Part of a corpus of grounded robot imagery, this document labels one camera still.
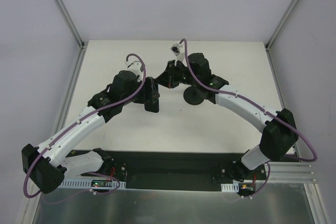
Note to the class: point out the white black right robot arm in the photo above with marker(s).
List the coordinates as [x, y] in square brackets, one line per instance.
[276, 138]

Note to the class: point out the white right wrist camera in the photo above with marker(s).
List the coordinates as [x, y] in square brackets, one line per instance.
[179, 52]

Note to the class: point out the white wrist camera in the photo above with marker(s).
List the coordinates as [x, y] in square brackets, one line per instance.
[135, 67]
[179, 52]

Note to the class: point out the aluminium frame post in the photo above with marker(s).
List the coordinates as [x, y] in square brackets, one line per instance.
[280, 26]
[69, 22]

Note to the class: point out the white right cable duct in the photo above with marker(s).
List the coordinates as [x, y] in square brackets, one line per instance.
[230, 188]

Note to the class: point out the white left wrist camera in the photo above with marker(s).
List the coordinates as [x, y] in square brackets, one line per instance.
[135, 67]

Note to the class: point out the black round-base phone stand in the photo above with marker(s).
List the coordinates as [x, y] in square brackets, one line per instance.
[193, 95]

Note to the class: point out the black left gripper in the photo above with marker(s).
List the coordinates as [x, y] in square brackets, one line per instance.
[151, 94]

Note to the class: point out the aluminium right frame post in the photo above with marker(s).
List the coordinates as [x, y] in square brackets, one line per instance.
[280, 26]

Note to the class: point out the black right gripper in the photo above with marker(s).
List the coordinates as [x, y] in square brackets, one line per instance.
[169, 74]

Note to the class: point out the white cable duct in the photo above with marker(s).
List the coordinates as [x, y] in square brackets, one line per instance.
[84, 183]
[230, 188]

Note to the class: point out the black smartphone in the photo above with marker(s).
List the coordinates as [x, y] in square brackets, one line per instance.
[152, 106]

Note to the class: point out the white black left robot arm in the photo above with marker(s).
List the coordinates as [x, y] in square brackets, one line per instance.
[47, 164]

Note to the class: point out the white left cable duct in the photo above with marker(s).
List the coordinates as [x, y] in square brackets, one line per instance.
[84, 183]

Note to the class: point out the aluminium left frame post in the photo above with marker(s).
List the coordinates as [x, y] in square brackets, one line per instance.
[69, 22]

